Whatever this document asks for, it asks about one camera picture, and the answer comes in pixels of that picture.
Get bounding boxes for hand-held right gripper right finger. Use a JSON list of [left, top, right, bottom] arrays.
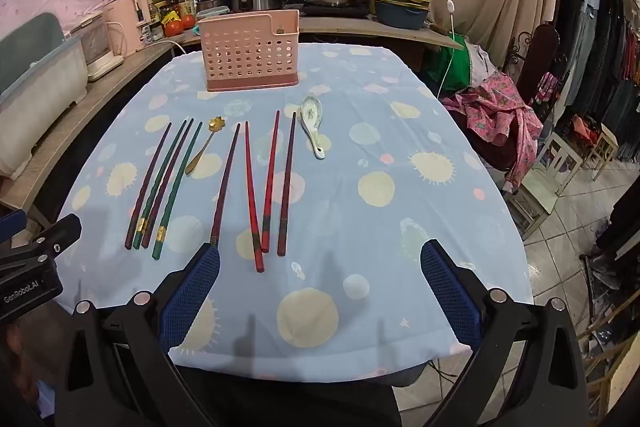
[[420, 238, 592, 427]]

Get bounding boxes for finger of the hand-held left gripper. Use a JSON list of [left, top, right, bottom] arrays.
[[0, 207, 26, 249], [0, 213, 83, 271]]

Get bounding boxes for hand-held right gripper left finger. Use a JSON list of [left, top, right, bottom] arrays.
[[52, 243, 222, 427]]

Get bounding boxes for green chopstick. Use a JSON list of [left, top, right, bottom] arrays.
[[132, 119, 188, 251], [152, 122, 204, 260]]

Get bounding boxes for red chopstick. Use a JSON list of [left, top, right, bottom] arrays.
[[243, 122, 265, 273], [260, 110, 281, 254]]

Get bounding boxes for dark maroon chopstick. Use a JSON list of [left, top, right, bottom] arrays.
[[277, 112, 297, 257], [124, 122, 173, 250], [141, 118, 195, 250], [210, 123, 242, 251]]

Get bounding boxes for gold flower spoon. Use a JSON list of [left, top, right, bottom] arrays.
[[185, 116, 226, 175]]

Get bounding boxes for white ceramic soup spoon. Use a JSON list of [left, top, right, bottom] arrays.
[[300, 96, 327, 160]]

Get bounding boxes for pink perforated utensil basket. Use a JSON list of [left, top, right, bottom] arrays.
[[198, 10, 301, 93]]

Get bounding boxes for light blue printed tablecloth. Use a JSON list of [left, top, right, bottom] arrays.
[[52, 42, 534, 370]]

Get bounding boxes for translucent storage bin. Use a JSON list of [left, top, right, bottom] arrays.
[[0, 33, 89, 180]]

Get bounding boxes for white wooden stool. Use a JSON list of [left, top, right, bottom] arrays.
[[505, 132, 586, 241]]

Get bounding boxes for pink floral cloth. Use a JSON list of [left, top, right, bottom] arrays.
[[442, 72, 546, 194]]

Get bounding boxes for teal perforated lid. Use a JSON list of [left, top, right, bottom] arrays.
[[0, 13, 67, 74]]

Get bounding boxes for white countertop appliance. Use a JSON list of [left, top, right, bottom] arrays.
[[69, 12, 126, 82]]

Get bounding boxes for green cloth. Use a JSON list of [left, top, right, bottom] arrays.
[[424, 42, 474, 96]]

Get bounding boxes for pink electric kettle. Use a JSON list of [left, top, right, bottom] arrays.
[[102, 0, 154, 58]]

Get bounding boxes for dark wooden chair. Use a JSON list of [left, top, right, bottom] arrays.
[[500, 24, 562, 108]]

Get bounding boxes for blue baking dish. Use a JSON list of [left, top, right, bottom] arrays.
[[374, 0, 431, 32]]

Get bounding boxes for row of hanging clothes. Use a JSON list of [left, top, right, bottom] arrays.
[[554, 0, 640, 164]]

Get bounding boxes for black induction cooktop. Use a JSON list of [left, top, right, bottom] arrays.
[[299, 3, 372, 19]]

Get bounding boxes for white cable with switch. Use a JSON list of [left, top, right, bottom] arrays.
[[433, 0, 460, 100]]

